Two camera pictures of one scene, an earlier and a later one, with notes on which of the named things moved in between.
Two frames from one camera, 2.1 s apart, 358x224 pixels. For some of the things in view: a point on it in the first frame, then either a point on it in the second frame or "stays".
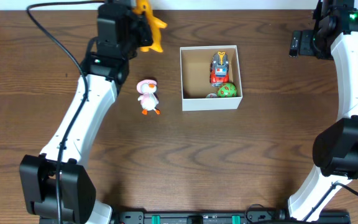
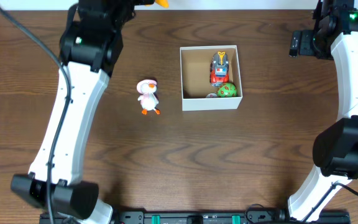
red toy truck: [219, 69] stays
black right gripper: [307, 37] stays
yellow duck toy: [144, 6] to [163, 3]
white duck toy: [149, 101] stays
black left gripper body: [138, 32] to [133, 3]
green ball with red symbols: [227, 90] stays
